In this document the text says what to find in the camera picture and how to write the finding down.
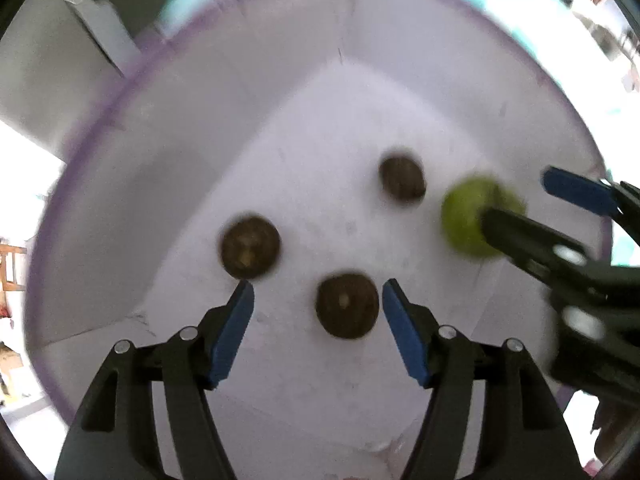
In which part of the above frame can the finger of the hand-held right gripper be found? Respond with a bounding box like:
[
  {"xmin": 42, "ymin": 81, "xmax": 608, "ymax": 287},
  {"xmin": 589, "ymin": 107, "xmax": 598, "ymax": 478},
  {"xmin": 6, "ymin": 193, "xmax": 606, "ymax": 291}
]
[
  {"xmin": 479, "ymin": 208, "xmax": 640, "ymax": 406},
  {"xmin": 542, "ymin": 166, "xmax": 640, "ymax": 256}
]

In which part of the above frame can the white cardboard box purple rim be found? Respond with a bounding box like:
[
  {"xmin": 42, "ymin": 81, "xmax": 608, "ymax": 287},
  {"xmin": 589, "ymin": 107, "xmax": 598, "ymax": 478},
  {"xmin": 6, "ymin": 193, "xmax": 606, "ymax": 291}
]
[{"xmin": 24, "ymin": 0, "xmax": 617, "ymax": 480}]

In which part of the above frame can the dark brown round fruit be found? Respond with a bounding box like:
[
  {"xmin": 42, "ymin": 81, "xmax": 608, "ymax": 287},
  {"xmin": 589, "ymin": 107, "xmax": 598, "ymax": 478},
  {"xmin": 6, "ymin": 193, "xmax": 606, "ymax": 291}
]
[
  {"xmin": 378, "ymin": 151, "xmax": 427, "ymax": 206},
  {"xmin": 315, "ymin": 271, "xmax": 379, "ymax": 341},
  {"xmin": 220, "ymin": 213, "xmax": 282, "ymax": 281}
]

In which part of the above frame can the grey refrigerator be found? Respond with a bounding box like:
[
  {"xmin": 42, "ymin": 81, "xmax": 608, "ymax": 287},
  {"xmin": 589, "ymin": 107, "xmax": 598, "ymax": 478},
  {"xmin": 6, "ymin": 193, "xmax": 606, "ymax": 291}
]
[{"xmin": 0, "ymin": 0, "xmax": 176, "ymax": 161}]

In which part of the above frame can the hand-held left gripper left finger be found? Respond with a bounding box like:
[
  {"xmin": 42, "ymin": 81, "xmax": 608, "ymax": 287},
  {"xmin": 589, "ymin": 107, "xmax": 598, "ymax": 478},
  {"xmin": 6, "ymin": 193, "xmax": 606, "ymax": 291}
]
[{"xmin": 54, "ymin": 280, "xmax": 256, "ymax": 480}]

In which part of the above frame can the green tomato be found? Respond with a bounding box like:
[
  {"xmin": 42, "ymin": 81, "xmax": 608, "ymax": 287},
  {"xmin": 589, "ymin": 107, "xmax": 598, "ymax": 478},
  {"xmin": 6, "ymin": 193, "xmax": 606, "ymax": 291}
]
[{"xmin": 441, "ymin": 174, "xmax": 528, "ymax": 261}]

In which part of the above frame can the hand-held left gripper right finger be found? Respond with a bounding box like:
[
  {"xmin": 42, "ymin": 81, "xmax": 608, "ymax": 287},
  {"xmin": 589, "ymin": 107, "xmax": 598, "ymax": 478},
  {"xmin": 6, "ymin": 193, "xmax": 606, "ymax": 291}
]
[{"xmin": 382, "ymin": 278, "xmax": 584, "ymax": 480}]

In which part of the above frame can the wooden rack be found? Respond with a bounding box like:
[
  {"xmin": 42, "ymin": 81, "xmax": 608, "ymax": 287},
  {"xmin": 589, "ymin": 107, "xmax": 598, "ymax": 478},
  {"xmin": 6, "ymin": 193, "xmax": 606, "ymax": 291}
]
[{"xmin": 0, "ymin": 242, "xmax": 28, "ymax": 293}]

